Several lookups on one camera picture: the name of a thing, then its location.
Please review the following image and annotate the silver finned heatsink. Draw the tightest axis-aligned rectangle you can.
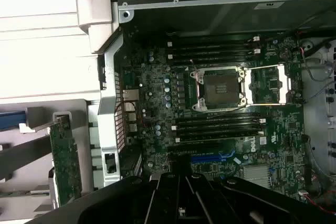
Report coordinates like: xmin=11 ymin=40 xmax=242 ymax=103
xmin=243 ymin=165 xmax=271 ymax=188

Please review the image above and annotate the blue expansion slot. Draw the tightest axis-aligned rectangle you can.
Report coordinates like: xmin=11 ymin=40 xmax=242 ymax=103
xmin=191 ymin=154 xmax=228 ymax=164

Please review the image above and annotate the black RAM slot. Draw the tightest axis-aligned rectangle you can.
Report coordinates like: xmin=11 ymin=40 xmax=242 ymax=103
xmin=167 ymin=46 xmax=261 ymax=52
xmin=169 ymin=59 xmax=253 ymax=66
xmin=172 ymin=121 xmax=265 ymax=129
xmin=174 ymin=135 xmax=263 ymax=143
xmin=206 ymin=115 xmax=266 ymax=122
xmin=173 ymin=129 xmax=265 ymax=135
xmin=166 ymin=39 xmax=261 ymax=46
xmin=167 ymin=52 xmax=261 ymax=59

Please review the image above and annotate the green Dell motherboard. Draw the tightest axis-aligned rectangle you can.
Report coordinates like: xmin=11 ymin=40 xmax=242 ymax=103
xmin=119 ymin=24 xmax=307 ymax=204

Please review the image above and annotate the silver rear port block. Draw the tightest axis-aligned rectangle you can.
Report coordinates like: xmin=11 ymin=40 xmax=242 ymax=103
xmin=122 ymin=89 xmax=140 ymax=133

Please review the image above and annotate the silver locking lever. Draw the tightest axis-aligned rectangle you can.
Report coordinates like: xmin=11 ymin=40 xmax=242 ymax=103
xmin=204 ymin=104 xmax=253 ymax=117

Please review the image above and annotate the CPU socket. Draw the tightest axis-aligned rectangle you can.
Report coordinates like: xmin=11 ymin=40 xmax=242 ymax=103
xmin=185 ymin=65 xmax=249 ymax=112

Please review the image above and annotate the silver metal disk bay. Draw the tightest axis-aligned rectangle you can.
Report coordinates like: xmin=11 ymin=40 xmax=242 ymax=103
xmin=301 ymin=37 xmax=336 ymax=183

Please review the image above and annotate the grey parts rack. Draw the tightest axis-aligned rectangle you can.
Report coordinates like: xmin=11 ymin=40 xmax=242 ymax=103
xmin=0 ymin=98 xmax=102 ymax=224

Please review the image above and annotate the silver socket cover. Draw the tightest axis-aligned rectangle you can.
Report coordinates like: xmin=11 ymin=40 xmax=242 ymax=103
xmin=243 ymin=63 xmax=292 ymax=106

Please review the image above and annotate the blue disk caddy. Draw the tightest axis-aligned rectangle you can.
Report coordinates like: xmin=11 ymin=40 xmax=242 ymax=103
xmin=0 ymin=110 xmax=27 ymax=131

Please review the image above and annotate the open PC case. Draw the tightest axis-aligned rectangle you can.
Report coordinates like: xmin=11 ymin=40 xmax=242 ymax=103
xmin=76 ymin=0 xmax=336 ymax=224

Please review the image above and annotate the red wire with white plug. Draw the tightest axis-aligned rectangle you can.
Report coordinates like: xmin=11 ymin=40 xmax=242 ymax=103
xmin=299 ymin=191 xmax=336 ymax=216

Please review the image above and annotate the grey wire bundle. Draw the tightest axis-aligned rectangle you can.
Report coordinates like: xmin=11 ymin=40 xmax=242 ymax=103
xmin=301 ymin=58 xmax=336 ymax=88

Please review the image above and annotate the thin red wire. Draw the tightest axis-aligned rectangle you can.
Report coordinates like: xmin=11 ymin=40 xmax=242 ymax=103
xmin=298 ymin=31 xmax=308 ymax=61

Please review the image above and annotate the grey plastic case handle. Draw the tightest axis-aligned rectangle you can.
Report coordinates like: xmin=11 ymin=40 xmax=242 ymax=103
xmin=76 ymin=0 xmax=122 ymax=55

